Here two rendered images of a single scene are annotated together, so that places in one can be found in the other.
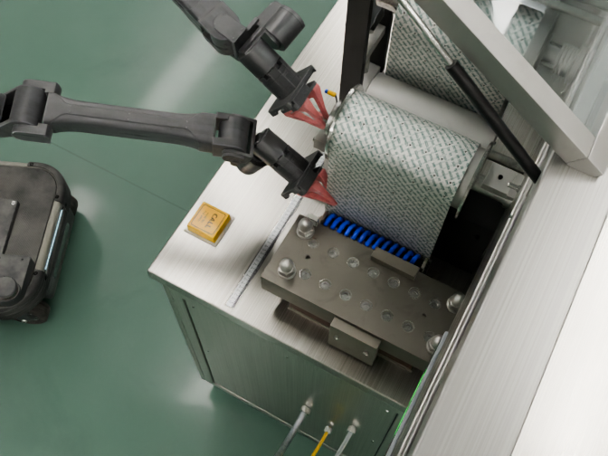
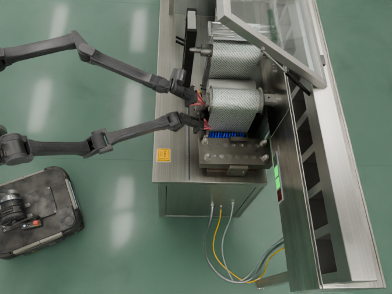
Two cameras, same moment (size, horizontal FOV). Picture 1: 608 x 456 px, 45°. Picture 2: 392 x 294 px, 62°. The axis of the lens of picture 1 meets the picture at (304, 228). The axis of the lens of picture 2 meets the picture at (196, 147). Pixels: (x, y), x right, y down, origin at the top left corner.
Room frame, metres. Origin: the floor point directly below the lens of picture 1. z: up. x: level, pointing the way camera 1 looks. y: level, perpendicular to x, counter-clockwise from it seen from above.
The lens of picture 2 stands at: (0.03, 0.56, 2.64)
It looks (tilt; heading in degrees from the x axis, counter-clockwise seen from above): 63 degrees down; 321
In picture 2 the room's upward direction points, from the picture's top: 12 degrees clockwise
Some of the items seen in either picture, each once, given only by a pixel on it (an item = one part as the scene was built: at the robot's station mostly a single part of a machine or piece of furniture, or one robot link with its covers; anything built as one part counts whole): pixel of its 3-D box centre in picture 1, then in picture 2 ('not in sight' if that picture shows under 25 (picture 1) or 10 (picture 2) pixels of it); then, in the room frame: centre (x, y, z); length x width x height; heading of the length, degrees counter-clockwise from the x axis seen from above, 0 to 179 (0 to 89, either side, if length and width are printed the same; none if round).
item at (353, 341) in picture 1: (353, 343); (237, 171); (0.46, -0.10, 0.97); 0.10 x 0.03 x 0.11; 63
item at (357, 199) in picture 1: (381, 213); (229, 124); (0.67, -0.15, 1.11); 0.23 x 0.01 x 0.18; 63
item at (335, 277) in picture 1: (368, 294); (234, 153); (0.55, -0.13, 1.00); 0.40 x 0.16 x 0.06; 63
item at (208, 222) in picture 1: (208, 222); (163, 154); (0.74, 0.21, 0.91); 0.07 x 0.07 x 0.02; 63
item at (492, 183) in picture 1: (502, 181); (269, 98); (0.64, -0.34, 1.28); 0.06 x 0.05 x 0.02; 63
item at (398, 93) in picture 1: (427, 127); (230, 90); (0.83, -0.24, 1.18); 0.26 x 0.12 x 0.12; 63
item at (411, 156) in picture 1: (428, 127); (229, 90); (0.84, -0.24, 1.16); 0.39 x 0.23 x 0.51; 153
